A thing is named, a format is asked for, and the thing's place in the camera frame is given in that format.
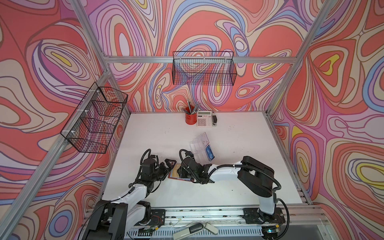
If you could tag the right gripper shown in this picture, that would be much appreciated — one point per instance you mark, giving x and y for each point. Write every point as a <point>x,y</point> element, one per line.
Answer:
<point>182,172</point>

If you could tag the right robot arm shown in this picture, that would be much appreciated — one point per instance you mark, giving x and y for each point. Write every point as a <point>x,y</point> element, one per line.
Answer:
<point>256,176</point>

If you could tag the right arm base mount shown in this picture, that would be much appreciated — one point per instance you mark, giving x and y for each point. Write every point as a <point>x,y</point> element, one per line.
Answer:
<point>255,216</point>

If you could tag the gold VIP card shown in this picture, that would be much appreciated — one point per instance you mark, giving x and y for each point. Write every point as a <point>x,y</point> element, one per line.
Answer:
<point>174,173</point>

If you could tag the red pen cup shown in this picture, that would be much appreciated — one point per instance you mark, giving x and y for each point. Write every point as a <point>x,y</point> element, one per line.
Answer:
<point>190,119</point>

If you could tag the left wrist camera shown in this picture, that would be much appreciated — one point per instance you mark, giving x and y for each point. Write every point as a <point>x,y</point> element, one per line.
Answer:
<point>152,160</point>

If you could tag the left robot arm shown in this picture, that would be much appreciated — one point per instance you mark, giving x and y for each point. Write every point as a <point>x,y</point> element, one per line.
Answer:
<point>111,219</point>

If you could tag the wire basket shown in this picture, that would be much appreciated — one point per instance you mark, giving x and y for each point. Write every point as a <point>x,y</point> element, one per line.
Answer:
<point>91,127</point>
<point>204,68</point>

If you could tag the red leather card holder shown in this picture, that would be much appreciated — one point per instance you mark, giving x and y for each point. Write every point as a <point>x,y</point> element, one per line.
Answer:
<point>182,179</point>

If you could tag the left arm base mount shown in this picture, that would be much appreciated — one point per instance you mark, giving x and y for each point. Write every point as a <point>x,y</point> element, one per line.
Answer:
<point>155,219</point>

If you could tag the back wire basket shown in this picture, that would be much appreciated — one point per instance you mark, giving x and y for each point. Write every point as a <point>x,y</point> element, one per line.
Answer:
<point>204,68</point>

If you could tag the white pink calculator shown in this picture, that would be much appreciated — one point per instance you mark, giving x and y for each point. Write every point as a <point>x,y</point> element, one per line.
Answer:
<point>204,119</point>

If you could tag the grey handheld device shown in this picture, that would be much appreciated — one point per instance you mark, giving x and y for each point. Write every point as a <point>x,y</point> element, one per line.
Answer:
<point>194,229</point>

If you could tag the black stapler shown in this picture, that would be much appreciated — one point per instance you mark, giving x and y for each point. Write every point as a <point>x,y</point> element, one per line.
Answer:
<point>214,119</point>

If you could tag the white VIP card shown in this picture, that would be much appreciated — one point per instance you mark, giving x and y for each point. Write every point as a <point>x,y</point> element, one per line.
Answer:
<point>204,139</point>

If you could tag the left wire basket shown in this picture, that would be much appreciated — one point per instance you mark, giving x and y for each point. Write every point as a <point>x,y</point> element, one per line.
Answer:
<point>91,127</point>

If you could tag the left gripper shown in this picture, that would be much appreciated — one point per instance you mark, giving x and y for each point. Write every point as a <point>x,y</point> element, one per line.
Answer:
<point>166,171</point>

